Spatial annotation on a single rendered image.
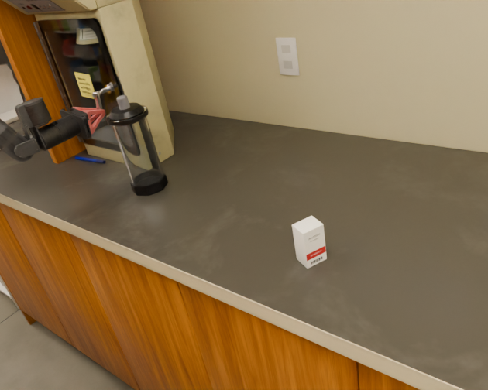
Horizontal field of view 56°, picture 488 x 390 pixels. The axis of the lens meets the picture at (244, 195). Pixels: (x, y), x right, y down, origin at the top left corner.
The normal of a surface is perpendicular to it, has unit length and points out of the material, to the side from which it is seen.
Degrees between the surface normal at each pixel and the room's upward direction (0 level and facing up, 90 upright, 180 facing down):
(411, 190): 0
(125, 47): 90
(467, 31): 90
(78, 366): 0
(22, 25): 90
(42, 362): 0
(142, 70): 90
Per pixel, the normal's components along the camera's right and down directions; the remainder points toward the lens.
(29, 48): 0.78, 0.20
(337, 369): -0.60, 0.50
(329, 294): -0.18, -0.84
